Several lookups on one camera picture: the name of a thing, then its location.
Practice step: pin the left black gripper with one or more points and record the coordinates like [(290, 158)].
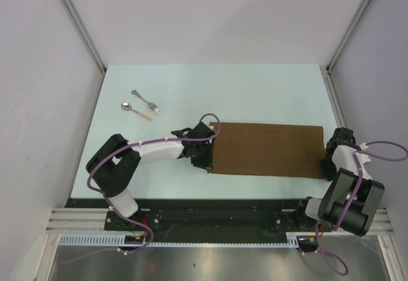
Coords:
[(206, 162)]

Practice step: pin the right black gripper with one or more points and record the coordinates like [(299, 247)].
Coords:
[(329, 174)]

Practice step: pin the brown cloth napkin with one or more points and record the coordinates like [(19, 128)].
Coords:
[(268, 150)]

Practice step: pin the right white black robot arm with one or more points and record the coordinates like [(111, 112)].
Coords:
[(353, 196)]

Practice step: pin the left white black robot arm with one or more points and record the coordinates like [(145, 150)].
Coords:
[(114, 164)]

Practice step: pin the silver metal fork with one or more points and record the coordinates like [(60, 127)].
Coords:
[(151, 105)]

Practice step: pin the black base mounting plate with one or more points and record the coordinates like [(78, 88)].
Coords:
[(235, 221)]

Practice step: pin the right side aluminium rail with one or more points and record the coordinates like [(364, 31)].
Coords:
[(333, 97)]

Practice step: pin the aluminium rail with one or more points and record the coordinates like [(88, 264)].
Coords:
[(333, 97), (92, 220)]

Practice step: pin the spoon with wooden handle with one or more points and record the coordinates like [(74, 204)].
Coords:
[(127, 107)]

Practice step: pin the front aluminium rail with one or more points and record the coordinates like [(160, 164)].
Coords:
[(92, 220)]

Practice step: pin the right aluminium frame post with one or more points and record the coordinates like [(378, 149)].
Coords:
[(347, 36)]

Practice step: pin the aluminium frame post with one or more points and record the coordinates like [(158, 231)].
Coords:
[(83, 33), (347, 36)]

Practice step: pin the left aluminium frame post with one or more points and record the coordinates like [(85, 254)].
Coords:
[(83, 33)]

